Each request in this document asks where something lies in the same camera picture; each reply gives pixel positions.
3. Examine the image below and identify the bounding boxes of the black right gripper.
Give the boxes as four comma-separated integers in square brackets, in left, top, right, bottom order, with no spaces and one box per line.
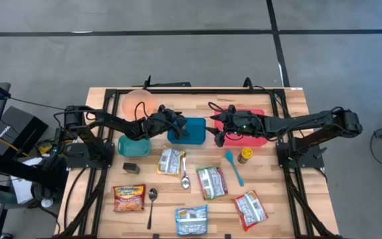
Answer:
[206,111,267,148]

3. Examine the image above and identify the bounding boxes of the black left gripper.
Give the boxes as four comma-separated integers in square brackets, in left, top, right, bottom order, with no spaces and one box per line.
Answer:
[133,111,191,140]

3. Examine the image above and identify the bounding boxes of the blue silicone spatula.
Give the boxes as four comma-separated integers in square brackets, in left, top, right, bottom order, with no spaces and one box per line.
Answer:
[224,149,245,187]

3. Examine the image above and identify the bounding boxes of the yellow-lid spice jar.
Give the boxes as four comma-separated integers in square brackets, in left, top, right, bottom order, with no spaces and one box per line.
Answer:
[237,147,254,165]

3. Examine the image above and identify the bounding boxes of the yellow ramen packet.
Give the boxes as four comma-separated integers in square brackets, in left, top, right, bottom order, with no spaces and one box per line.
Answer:
[155,145,187,177]

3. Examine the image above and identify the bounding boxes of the green ramen packet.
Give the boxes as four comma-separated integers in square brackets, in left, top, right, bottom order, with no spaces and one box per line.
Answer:
[196,165,229,201]

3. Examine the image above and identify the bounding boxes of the teal plastic bin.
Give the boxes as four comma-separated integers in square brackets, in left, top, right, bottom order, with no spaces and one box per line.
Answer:
[117,134,152,157]

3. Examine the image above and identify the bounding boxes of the small silver spoon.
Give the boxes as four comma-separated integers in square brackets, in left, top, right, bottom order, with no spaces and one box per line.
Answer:
[180,153,191,191]

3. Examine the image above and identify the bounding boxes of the small black box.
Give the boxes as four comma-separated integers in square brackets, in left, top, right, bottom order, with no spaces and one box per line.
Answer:
[122,162,141,175]

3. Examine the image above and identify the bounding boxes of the long-handled silver spoon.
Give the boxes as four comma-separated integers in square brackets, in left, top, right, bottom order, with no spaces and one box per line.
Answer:
[146,187,159,230]

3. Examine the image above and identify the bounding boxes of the red ramen packet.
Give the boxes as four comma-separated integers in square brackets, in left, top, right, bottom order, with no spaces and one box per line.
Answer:
[231,189,269,232]

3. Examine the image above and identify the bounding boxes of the orange Maruchan ramen packet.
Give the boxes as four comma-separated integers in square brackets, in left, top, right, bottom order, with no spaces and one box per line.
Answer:
[112,184,147,213]

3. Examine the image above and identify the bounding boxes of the dark blue plastic tray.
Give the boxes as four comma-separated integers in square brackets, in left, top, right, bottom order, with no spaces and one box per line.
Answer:
[166,117,207,145]

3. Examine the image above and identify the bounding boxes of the red plastic tray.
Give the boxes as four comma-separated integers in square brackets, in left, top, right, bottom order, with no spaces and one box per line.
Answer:
[214,108,269,147]

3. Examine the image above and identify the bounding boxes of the orange translucent bowl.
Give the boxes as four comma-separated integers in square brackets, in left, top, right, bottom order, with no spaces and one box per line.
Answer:
[121,88,159,121]

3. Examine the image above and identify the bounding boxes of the blue ramen packet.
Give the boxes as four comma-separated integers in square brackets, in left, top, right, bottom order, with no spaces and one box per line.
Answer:
[174,204,209,236]

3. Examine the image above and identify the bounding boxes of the white paper sheet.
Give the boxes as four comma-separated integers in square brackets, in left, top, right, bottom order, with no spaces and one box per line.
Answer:
[11,157,42,205]

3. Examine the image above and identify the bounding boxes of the black cardboard box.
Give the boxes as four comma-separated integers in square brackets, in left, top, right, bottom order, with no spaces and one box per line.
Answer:
[0,106,49,157]

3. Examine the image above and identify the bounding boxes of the black equipment stand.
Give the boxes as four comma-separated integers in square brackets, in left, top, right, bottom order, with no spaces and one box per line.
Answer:
[0,151,69,239]

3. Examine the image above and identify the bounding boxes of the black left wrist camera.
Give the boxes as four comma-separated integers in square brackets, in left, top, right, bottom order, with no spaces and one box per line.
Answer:
[157,104,178,118]

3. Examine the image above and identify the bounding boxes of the black camera mast foot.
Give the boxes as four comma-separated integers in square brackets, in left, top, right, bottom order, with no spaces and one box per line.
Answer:
[134,75,192,89]

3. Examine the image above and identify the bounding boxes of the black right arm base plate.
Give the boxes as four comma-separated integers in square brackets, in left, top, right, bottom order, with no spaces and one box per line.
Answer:
[276,141,325,169]

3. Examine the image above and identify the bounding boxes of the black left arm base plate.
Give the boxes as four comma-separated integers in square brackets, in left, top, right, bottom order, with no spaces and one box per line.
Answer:
[65,141,115,169]

